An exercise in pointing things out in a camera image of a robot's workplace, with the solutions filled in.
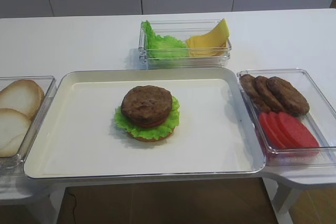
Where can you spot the back brown patty in bin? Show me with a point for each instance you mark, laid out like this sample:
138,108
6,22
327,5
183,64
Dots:
247,81

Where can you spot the clear bin with buns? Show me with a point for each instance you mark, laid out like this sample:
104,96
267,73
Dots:
13,164

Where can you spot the middle red tomato slice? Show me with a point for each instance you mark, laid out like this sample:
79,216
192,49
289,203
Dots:
273,123

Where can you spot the green lettuce leaf on burger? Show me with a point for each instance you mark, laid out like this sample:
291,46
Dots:
172,121

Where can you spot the brown burger patty on stack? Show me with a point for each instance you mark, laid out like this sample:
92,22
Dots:
146,104

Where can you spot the lower bun half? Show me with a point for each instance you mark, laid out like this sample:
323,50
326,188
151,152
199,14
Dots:
14,126

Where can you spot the yellow cheese slice stack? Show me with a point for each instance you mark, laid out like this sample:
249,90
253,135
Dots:
204,52

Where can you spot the white serving tray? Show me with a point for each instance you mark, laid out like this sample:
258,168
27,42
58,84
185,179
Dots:
78,137

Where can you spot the back red tomato slice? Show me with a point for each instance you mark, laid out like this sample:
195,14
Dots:
272,139

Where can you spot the clear bin with patties tomatoes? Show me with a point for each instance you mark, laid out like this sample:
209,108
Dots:
320,121

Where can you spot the clear bin with lettuce cheese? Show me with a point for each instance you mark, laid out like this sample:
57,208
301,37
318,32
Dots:
182,30

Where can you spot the bottom burger bun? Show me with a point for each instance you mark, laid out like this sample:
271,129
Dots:
152,139

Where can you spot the red tomato slice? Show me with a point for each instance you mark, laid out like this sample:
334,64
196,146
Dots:
296,132
272,139
273,123

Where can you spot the front red tomato slice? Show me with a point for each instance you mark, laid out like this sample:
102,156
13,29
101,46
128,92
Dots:
296,132

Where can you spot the middle brown patty in bin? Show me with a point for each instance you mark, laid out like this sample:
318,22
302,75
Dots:
267,96

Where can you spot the green lettuce in bin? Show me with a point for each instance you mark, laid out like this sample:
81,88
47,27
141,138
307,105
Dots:
163,47

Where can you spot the bun half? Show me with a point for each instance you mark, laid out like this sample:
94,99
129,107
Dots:
14,126
24,96

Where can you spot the front brown patty in bin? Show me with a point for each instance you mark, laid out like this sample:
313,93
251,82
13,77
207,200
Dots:
288,96

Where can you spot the upper bun half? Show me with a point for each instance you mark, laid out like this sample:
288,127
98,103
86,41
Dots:
24,96

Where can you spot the brown patty in bin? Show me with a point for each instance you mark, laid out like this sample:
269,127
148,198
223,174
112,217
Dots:
247,81
288,96
267,96

